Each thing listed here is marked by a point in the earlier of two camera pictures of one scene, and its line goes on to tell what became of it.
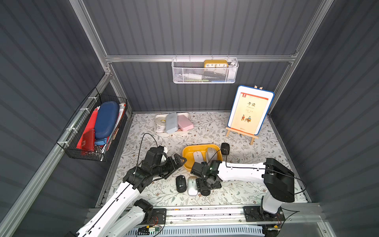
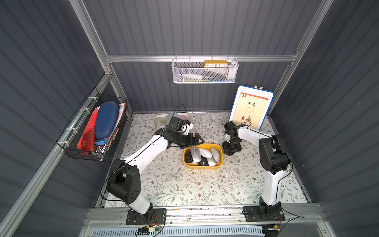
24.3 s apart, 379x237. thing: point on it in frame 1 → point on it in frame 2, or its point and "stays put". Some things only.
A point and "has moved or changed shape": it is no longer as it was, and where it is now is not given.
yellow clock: [215, 63] stays put
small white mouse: [198, 157] has moved or changed shape
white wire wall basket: [204, 70] stays put
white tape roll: [160, 120] stays put
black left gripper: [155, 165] → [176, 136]
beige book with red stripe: [248, 113] stays put
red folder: [87, 141] stays put
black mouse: [205, 192] has moved or changed shape
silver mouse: [192, 190] → [196, 154]
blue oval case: [106, 119] stays put
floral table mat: [194, 158] stays put
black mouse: [181, 183] → [189, 159]
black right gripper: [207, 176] → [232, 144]
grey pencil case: [171, 122] stays put
